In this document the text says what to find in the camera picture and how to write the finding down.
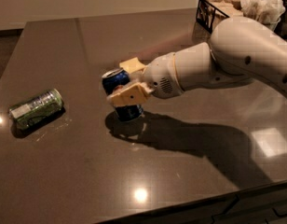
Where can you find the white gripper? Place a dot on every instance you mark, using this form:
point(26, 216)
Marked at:
point(159, 75)

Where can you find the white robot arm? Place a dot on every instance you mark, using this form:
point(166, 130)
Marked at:
point(238, 51)

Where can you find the green soda can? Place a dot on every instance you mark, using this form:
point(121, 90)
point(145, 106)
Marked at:
point(28, 113)

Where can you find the yellow wavy sponge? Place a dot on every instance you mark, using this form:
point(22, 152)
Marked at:
point(132, 65)

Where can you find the metal cup with packets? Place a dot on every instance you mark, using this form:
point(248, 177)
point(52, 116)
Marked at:
point(267, 12)

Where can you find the black wire napkin basket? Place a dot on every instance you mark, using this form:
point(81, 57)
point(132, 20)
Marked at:
point(211, 12)

